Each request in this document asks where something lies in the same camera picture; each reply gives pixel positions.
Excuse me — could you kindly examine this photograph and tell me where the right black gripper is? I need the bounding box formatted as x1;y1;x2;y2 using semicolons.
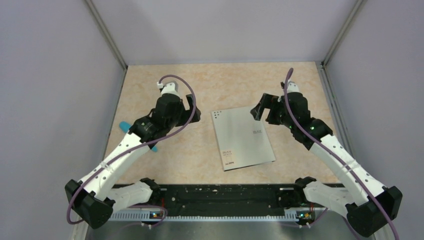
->
251;92;296;130

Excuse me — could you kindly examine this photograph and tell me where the grey black folder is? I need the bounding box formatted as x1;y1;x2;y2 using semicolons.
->
211;105;276;172

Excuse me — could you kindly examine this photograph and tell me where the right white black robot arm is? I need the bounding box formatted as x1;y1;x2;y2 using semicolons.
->
250;92;403;240

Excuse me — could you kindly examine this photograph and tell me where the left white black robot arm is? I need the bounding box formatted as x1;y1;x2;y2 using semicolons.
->
64;92;201;229

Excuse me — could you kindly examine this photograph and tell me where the cyan marker pen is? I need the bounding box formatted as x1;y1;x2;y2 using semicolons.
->
118;121;158;153

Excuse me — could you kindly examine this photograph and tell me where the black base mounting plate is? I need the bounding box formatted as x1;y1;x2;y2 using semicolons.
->
128;184;327;219

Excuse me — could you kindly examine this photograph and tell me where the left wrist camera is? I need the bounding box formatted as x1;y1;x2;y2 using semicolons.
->
156;81;181;98

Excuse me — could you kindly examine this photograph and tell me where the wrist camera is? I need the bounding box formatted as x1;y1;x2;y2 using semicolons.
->
280;80;301;93
156;81;181;98

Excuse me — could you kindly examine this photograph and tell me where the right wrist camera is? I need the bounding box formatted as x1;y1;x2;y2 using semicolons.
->
280;80;301;93

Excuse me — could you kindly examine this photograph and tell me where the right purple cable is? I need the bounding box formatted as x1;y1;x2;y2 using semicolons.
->
283;67;400;240

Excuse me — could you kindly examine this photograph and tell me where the aluminium rail frame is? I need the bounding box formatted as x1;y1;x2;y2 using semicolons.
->
71;187;392;240

